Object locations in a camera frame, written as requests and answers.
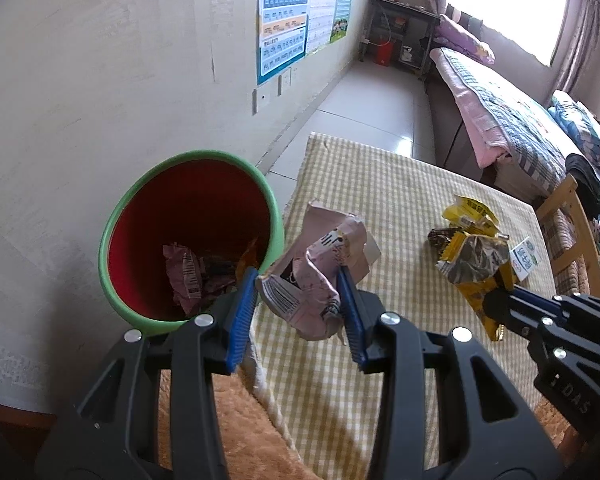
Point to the purple pillow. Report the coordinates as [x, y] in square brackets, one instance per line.
[450, 34]

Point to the large yellow snack bag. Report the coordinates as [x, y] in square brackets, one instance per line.
[471, 216]

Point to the dark brown wrapper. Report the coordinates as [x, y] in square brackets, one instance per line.
[440, 238]

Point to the red bucket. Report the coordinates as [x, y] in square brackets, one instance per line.
[384, 53]

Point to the orange sausage bag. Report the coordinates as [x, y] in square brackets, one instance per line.
[248, 259]

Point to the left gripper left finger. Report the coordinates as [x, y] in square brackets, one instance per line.
[149, 410]

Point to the white chart wall poster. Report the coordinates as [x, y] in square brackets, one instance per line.
[320, 18]

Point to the black clothing pile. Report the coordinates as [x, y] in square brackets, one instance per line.
[588, 184]

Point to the pink snack bag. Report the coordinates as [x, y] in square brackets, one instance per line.
[184, 274]

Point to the orange plush cushion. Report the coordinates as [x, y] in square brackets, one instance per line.
[253, 448]

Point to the red bin with green rim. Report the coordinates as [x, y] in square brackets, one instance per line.
[211, 202]

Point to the blue pinyin wall poster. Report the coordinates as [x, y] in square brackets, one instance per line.
[282, 26]

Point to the right purple curtain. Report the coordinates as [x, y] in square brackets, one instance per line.
[582, 46]

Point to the white wall socket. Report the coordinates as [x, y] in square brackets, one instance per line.
[261, 97]

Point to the white milk carton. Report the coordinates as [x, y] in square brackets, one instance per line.
[523, 259]

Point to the bed with plaid quilt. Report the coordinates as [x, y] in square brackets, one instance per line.
[487, 124]

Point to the small pink wrapper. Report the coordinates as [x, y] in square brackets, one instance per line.
[300, 287]

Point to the small yellow wrapper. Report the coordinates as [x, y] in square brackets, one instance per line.
[477, 264]

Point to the black metal shelf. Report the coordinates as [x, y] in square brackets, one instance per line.
[411, 28]

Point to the yellow checkered table cloth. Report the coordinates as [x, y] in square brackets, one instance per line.
[324, 407]

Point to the wooden chair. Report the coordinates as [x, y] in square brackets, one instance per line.
[574, 257]

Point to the blue floral pillow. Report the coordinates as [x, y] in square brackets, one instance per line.
[577, 122]

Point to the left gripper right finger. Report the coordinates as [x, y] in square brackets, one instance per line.
[447, 410]

